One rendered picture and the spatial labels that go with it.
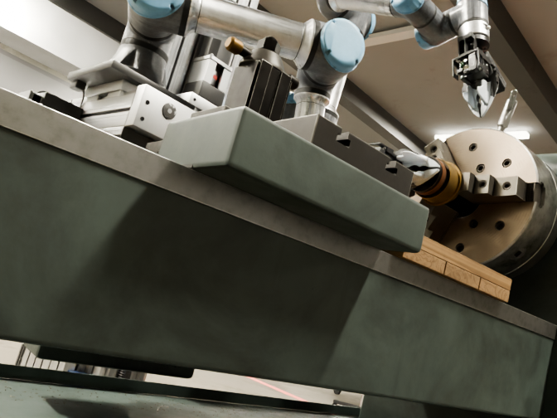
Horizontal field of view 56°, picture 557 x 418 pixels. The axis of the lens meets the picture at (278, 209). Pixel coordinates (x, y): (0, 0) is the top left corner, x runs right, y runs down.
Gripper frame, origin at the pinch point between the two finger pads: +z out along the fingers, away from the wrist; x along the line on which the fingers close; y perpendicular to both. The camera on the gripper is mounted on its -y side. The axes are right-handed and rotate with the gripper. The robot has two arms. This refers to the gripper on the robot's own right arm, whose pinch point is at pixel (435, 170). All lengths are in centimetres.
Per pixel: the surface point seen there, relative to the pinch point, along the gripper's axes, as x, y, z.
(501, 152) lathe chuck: 9.4, -15.3, 3.4
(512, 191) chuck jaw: -0.4, -11.3, 9.5
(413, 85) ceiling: 250, -351, -322
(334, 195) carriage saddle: -20, 42, 21
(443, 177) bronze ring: -0.7, -2.1, 0.6
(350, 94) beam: 234, -318, -388
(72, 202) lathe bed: -28, 65, 15
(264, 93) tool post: -0.6, 36.9, -6.7
